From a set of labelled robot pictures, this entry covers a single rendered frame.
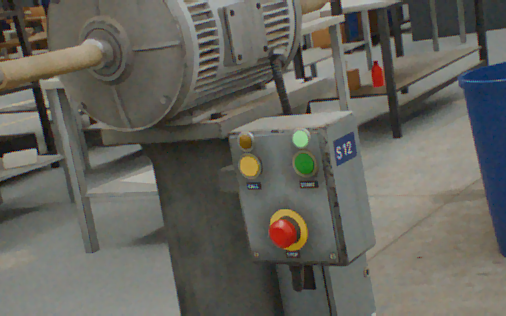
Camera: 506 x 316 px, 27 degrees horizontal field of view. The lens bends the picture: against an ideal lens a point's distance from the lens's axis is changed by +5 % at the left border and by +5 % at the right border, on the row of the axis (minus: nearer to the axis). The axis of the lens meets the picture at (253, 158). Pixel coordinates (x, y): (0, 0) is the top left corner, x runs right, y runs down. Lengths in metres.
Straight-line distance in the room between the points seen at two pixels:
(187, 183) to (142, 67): 0.28
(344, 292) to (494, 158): 2.49
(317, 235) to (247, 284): 0.34
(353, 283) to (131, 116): 0.48
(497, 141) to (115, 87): 2.73
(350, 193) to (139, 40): 0.38
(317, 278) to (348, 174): 0.31
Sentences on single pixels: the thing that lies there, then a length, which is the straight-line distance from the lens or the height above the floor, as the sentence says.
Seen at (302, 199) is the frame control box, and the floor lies 1.02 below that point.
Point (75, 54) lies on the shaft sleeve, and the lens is 1.49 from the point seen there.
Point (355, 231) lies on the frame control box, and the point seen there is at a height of 0.96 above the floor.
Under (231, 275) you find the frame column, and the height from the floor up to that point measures 0.84.
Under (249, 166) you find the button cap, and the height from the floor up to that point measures 1.07.
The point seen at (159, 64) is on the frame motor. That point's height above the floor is 1.22.
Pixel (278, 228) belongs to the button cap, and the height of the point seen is 0.99.
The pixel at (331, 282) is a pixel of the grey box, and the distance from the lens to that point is 1.69.
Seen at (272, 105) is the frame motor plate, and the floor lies 1.11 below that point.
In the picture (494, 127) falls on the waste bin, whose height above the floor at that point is 0.54.
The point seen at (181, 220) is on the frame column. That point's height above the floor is 0.94.
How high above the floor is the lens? 1.36
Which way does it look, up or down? 11 degrees down
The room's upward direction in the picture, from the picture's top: 10 degrees counter-clockwise
